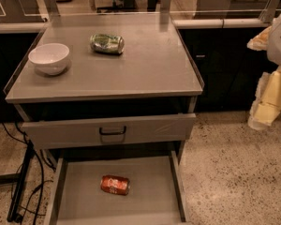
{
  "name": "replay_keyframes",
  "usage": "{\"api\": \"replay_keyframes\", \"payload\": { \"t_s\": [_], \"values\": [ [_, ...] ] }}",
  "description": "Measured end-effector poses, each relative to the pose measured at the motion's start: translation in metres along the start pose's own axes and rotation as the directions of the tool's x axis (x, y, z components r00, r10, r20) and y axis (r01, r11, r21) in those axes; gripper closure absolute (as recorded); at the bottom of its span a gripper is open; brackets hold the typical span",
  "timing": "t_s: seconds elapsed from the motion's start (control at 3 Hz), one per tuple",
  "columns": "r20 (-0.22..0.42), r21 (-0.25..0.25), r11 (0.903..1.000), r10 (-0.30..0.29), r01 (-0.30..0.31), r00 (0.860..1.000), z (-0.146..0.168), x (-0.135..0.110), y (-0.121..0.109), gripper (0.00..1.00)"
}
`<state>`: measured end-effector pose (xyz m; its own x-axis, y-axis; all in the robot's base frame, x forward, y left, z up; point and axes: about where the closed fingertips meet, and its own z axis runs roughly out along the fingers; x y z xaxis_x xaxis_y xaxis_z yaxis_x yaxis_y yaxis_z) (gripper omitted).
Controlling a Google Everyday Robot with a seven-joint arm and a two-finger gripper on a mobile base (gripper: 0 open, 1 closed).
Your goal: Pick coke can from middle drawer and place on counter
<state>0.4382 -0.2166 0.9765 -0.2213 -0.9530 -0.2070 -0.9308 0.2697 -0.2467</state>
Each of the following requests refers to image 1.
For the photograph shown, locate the red coke can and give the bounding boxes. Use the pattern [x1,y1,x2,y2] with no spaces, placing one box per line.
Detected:
[100,175,130,196]

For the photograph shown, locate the open grey middle drawer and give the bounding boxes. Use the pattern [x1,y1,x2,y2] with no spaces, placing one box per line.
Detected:
[44,151,189,225]

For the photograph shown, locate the grey drawer cabinet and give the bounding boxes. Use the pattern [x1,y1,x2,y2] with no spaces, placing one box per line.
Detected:
[3,12,206,225]

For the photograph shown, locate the white ceramic bowl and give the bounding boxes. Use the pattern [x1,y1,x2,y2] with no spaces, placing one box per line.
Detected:
[28,43,69,75]

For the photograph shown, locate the grey top drawer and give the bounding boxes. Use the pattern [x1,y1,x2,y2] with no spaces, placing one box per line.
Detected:
[22,113,196,149]

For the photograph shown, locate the black drawer handle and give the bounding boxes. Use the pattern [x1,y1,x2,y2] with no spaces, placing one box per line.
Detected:
[99,126,126,136]

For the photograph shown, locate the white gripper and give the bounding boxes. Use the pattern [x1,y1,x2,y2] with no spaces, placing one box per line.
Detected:
[247,14,281,130]

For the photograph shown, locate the black metal floor bar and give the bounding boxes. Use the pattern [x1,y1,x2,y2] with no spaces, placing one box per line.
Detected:
[0,142,34,222]

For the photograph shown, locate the black floor cables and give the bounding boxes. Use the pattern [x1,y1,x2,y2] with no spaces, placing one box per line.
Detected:
[0,121,57,225]

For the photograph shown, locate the green soda can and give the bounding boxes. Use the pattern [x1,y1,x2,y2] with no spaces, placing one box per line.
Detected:
[90,34,125,54]

